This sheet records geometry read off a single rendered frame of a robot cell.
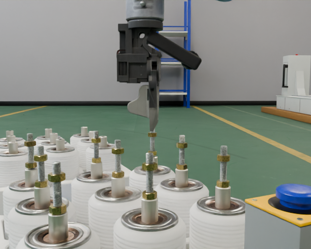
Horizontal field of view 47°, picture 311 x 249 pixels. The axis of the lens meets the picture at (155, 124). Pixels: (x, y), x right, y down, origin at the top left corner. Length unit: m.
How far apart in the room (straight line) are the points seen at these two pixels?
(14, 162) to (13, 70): 6.44
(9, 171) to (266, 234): 0.71
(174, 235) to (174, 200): 0.15
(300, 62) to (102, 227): 4.74
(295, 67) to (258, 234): 4.80
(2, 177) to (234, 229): 0.62
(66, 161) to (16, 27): 6.51
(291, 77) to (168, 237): 4.74
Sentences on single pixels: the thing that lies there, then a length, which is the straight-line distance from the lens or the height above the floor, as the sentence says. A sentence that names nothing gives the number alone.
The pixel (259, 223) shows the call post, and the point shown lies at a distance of 0.36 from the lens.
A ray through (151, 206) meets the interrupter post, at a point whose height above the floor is 0.27.
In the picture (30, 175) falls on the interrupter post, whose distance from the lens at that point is 0.65.
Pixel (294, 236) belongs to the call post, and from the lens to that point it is 0.34.
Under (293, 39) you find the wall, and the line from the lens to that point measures 7.55.
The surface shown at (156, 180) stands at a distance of 0.69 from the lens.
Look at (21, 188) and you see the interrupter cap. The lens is 0.64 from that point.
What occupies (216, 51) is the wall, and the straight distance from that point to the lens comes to 7.09.
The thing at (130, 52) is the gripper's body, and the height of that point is 0.49.
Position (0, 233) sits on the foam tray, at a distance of 0.67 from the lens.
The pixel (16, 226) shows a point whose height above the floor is 0.24.
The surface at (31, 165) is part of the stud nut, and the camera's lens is 0.65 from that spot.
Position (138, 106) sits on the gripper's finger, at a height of 0.38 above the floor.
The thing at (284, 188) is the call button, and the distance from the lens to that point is 0.36.
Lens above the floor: 0.43
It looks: 7 degrees down
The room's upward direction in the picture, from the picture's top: straight up
